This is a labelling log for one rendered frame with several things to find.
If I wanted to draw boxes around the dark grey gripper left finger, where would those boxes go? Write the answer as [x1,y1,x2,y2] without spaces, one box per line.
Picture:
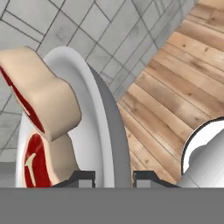
[52,170,97,189]

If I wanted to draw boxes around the white round object black rim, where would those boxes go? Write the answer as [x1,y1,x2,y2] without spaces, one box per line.
[176,115,224,189]

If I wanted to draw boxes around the raw red steak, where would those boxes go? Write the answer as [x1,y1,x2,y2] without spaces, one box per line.
[22,131,81,189]
[0,45,83,144]

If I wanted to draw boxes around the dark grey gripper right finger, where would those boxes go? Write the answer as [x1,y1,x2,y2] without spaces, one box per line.
[132,170,180,189]

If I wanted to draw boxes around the white bowl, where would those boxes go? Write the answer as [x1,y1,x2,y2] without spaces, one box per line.
[15,45,132,189]

